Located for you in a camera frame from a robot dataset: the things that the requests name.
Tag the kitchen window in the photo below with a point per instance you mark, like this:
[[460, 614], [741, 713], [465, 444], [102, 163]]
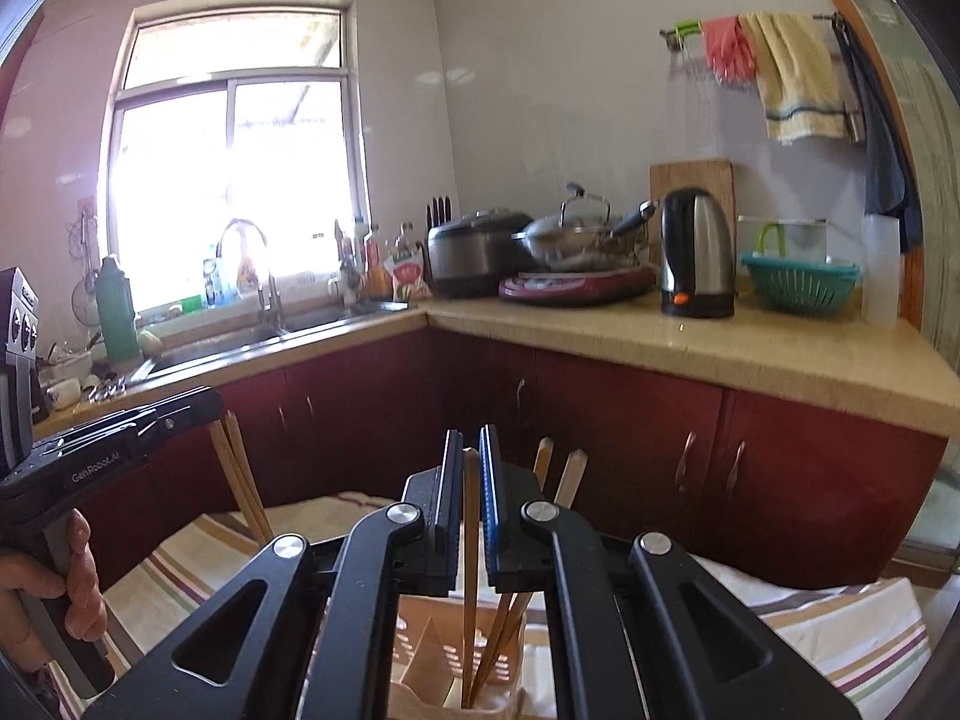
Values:
[[240, 165]]

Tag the white plastic container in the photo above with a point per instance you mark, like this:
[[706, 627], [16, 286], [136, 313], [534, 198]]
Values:
[[880, 277]]

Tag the striped tablecloth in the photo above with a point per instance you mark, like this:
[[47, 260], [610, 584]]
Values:
[[825, 615]]

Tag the steel kitchen sink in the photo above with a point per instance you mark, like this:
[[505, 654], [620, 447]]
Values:
[[300, 322]]

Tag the person's left hand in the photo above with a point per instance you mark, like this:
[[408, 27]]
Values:
[[82, 577]]

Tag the dark rice cooker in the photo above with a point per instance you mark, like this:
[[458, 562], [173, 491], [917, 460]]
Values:
[[472, 255]]

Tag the wooden cutting board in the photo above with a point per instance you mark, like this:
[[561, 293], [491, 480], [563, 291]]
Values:
[[690, 176]]

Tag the green wall hook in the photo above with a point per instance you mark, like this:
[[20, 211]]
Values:
[[688, 28]]

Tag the kitchen counter with red cabinets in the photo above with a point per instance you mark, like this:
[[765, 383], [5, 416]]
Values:
[[615, 420]]

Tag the pink rubber gloves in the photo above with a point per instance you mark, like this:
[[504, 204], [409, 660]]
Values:
[[727, 49]]

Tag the small white tap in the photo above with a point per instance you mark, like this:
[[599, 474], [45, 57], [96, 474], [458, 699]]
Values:
[[345, 285]]

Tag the steel electric kettle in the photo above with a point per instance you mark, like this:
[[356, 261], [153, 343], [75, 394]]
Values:
[[697, 255]]

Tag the yellow towel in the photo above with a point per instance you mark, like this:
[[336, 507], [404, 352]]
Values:
[[799, 82]]

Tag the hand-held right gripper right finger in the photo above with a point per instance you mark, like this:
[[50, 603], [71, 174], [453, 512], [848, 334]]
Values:
[[491, 495]]

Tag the small green cup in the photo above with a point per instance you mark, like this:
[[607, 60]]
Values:
[[192, 302]]

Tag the white floral bowl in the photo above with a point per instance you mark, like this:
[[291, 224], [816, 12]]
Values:
[[64, 391]]

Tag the glass wok lid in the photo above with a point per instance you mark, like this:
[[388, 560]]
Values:
[[566, 221]]

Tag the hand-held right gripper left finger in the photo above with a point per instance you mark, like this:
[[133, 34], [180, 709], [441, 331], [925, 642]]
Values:
[[450, 495]]

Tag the red induction cooker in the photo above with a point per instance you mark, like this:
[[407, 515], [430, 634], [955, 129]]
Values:
[[577, 286]]

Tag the red snack bag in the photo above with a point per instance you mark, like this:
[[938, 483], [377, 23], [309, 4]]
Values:
[[409, 277]]

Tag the teal plastic colander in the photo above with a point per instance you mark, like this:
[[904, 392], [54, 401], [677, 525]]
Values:
[[799, 285]]

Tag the beige perforated utensil holder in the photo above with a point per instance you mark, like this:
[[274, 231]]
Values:
[[424, 679]]

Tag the green thermos flask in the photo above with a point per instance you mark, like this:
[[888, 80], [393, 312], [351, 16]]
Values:
[[118, 315]]

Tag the white-yellow cleaner bottle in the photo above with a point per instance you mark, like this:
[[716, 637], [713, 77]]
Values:
[[247, 274]]

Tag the dark blue cloth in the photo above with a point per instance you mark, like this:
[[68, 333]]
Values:
[[885, 165]]

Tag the steel wok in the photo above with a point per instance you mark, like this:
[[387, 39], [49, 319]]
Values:
[[570, 247]]

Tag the blue-white detergent bottle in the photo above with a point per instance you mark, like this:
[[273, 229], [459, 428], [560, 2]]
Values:
[[211, 285]]

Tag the tall curved steel faucet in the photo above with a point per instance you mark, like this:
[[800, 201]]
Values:
[[271, 300]]

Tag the dark sauce bottle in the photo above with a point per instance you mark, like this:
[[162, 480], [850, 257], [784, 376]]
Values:
[[407, 236]]

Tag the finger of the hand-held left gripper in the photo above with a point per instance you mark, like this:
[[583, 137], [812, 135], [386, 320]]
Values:
[[180, 412]]

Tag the metal towel rack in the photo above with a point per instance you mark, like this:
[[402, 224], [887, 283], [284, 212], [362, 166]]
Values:
[[851, 120]]

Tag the knife block with knives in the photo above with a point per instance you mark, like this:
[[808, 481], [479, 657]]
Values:
[[439, 211]]

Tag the cooking oil bottle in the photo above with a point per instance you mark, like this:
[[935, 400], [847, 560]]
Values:
[[375, 262]]

